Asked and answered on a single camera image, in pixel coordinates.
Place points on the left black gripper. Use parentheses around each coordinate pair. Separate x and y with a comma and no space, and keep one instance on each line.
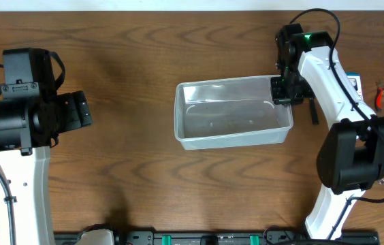
(77,110)

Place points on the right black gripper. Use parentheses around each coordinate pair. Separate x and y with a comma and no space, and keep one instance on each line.
(282,90)

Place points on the small claw hammer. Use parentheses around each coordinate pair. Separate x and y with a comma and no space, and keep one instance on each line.
(313,111)

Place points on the blue white cardboard box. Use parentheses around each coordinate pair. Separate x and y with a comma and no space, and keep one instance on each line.
(355,80)

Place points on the clear plastic container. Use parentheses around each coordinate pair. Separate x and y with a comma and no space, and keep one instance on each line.
(229,112)

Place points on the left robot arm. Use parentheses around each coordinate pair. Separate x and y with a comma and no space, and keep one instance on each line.
(32,116)

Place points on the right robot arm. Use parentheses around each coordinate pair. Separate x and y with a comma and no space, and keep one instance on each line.
(351,158)

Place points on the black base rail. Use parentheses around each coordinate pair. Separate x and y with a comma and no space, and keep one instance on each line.
(268,237)

